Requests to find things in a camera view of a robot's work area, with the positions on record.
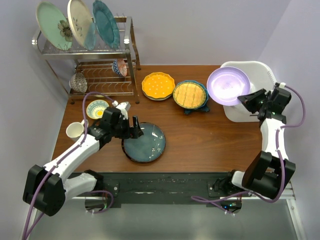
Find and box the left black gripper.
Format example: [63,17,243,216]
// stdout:
[110,115,143,139]

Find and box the black rimmed cream plate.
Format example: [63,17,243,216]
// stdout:
[121,139,150,163]

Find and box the dark blue speckled plate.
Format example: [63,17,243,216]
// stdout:
[129,122,166,163]

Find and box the purple plate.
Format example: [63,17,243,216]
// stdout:
[206,66,251,106]

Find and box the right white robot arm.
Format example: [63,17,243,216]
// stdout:
[211,82,296,203]

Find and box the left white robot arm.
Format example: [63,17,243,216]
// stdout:
[22,102,144,216]

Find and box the white plastic bin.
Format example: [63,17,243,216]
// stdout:
[220,60,278,123]

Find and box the yellow blue patterned bowl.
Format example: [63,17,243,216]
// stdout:
[86,100,109,120]

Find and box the dark blue scalloped plate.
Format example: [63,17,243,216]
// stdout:
[183,80,210,115]

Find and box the orange dotted plate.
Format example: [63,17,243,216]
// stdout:
[141,72,176,98]

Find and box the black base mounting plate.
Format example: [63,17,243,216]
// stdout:
[79,172,242,210]

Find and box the cream ceramic mug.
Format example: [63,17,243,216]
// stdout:
[65,119,89,142]

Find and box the yellow woven pattern plate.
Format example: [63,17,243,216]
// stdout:
[172,80,207,110]

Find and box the metal dish rack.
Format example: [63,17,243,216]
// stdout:
[31,16,141,104]

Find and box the blue orange patterned bowl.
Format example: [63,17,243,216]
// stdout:
[112,58,128,77]

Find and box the grey patterned bowl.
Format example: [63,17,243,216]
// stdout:
[69,72,88,93]

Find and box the small light blue plate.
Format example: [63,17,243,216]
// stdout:
[84,22,96,50]

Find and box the teal scalloped plate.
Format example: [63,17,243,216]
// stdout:
[92,0,120,49]

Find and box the cream floral plate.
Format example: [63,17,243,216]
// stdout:
[67,0,93,49]

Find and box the mint green flower plate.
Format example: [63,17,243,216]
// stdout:
[36,1,72,51]

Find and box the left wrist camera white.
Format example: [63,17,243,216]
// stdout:
[112,100,131,120]

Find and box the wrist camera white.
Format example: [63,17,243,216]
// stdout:
[112,100,131,120]
[274,82,286,89]

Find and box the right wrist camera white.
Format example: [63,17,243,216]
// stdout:
[274,82,286,89]

